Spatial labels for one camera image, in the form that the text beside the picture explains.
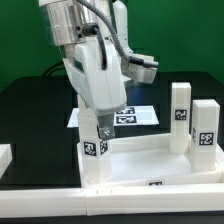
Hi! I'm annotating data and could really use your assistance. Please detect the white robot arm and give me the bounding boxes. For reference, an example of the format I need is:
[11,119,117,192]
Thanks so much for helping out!
[39,0,158,140]

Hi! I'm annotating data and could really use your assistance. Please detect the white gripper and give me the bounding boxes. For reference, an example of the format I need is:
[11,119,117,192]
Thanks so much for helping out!
[63,39,157,140]

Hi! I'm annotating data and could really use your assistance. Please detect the black cables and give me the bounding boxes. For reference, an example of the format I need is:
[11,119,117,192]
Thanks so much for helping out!
[41,61,68,78]

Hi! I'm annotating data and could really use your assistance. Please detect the white left fence block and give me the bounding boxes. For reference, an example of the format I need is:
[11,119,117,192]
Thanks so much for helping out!
[0,144,12,178]

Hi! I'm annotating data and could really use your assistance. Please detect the white front fence rail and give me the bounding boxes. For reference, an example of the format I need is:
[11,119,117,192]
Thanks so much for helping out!
[0,184,224,218]

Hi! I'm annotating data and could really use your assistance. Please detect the white desk top tray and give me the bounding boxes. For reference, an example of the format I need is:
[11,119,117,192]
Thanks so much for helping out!
[77,133,224,188]

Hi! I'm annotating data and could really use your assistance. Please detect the white marker sheet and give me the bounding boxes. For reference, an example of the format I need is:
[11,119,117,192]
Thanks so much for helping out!
[67,106,159,128]

